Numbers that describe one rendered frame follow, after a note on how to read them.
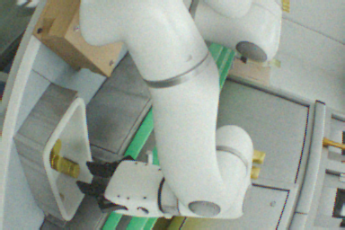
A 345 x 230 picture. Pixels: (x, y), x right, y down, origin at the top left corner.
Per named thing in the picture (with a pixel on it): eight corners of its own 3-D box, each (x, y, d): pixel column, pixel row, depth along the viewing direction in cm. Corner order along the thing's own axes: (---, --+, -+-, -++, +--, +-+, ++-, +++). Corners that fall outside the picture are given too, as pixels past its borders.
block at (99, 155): (90, 182, 100) (117, 193, 98) (84, 154, 93) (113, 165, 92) (95, 172, 102) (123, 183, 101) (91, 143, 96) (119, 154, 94)
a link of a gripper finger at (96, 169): (120, 181, 81) (91, 174, 83) (127, 170, 83) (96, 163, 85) (114, 169, 79) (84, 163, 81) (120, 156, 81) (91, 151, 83)
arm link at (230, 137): (238, 168, 59) (255, 119, 66) (161, 163, 63) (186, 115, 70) (242, 226, 68) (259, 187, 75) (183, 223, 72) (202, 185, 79)
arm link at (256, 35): (182, 21, 71) (277, 48, 67) (203, -23, 76) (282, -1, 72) (188, 50, 80) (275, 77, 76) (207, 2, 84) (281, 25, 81)
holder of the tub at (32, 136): (43, 219, 88) (69, 233, 86) (13, 137, 70) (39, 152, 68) (66, 175, 100) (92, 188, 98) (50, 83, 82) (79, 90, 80)
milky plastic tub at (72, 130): (39, 208, 84) (68, 225, 82) (13, 138, 69) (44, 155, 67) (64, 162, 97) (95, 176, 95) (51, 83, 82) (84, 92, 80)
